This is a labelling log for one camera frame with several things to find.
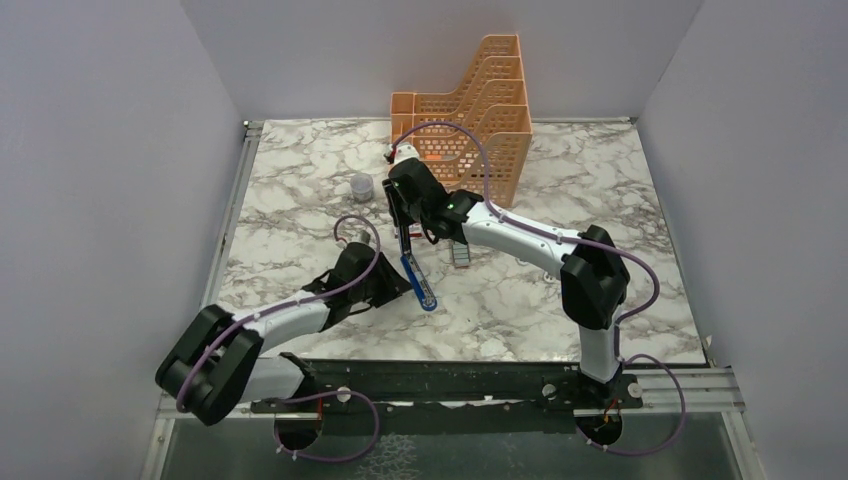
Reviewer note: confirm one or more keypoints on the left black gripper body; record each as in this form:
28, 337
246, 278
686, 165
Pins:
379, 287

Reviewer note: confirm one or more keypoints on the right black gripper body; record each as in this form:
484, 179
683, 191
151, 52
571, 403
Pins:
399, 211

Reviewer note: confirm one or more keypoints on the staple tray with staples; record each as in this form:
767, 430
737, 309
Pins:
460, 254

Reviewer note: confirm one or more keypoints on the red white staple box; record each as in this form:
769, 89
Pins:
411, 231

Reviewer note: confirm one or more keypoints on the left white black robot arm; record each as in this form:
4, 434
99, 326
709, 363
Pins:
245, 344

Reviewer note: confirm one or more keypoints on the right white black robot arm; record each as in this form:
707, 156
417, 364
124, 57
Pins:
593, 279

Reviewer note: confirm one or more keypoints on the clear plastic jar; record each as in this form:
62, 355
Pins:
362, 187

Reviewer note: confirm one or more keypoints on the orange plastic file organizer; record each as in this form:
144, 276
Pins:
491, 102

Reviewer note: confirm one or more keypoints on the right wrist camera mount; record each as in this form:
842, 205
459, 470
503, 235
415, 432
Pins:
401, 152

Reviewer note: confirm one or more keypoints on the left aluminium side rail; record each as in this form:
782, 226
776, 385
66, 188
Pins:
252, 137

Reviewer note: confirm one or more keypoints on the aluminium front rail frame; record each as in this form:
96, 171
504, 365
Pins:
685, 390

